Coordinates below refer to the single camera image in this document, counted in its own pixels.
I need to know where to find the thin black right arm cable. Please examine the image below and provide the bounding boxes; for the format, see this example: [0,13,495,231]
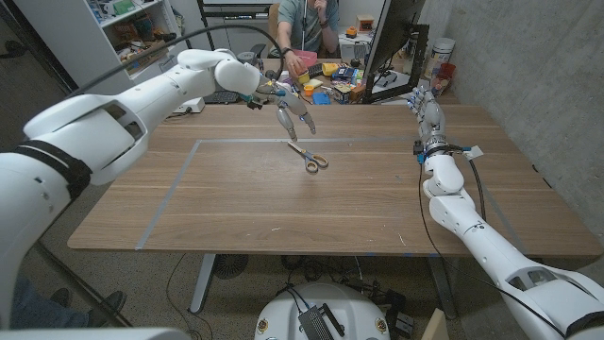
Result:
[416,160,567,339]

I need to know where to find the cardboard box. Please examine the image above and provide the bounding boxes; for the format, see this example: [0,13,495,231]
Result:
[121,40,170,76]

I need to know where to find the black device on torso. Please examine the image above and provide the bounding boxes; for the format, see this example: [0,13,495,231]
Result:
[297,303,345,340]

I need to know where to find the black laptop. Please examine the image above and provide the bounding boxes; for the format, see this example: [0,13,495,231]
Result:
[202,89,241,105]

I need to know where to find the black monitor stand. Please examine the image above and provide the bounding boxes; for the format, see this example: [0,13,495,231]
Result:
[361,23,430,105]

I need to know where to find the white shelf cabinet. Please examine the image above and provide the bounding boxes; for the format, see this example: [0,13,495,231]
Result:
[13,0,202,98]

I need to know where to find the red plastic cup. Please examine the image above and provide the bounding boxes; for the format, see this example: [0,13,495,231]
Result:
[428,62,457,98]

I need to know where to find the person in blue jeans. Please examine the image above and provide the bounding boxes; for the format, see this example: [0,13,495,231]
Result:
[8,276,127,330]

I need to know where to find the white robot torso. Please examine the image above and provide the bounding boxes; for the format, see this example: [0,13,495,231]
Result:
[254,281,392,340]

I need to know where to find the yellow grey handled scissors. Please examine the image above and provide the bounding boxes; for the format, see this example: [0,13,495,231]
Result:
[287,141,329,174]

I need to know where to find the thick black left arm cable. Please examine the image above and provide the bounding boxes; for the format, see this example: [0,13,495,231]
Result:
[65,23,285,99]

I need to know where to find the black computer monitor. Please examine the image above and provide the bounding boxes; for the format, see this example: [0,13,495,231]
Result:
[362,0,428,77]

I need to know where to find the person in green t-shirt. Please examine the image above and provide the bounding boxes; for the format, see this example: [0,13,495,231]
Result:
[276,0,341,79]

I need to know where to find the light wooden block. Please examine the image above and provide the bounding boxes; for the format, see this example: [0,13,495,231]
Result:
[417,306,449,340]

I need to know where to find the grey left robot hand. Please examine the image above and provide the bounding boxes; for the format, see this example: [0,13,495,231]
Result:
[254,78,318,143]

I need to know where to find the white storage box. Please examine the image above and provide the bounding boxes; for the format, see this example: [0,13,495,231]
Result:
[338,35,374,61]

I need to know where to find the black round floor fan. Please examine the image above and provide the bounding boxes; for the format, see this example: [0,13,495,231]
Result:
[212,253,250,280]

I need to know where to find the white canister jar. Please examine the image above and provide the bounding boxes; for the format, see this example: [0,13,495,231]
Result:
[423,37,457,80]

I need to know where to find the pink plastic box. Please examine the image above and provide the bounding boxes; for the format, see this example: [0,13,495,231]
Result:
[294,48,319,68]

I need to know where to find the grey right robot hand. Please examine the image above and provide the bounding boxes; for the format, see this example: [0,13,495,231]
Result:
[408,86,448,157]

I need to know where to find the white power box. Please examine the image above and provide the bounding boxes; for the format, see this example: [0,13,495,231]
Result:
[172,96,207,114]

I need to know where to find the grey table leg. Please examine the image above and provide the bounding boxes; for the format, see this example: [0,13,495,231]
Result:
[427,256,458,320]
[189,253,217,315]

